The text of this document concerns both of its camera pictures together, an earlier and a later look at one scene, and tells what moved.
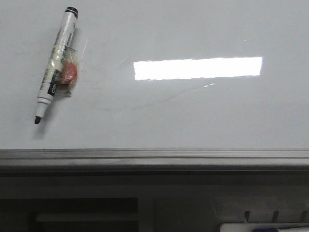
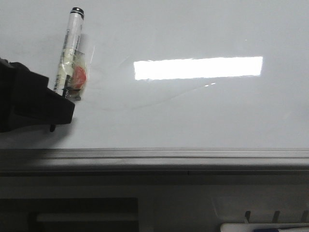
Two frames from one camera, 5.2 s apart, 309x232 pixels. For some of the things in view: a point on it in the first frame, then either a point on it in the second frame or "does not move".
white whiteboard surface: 159,74 does not move
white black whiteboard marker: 56,63 -> 71,78
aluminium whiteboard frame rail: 262,162 does not move
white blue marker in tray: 264,227 does not move
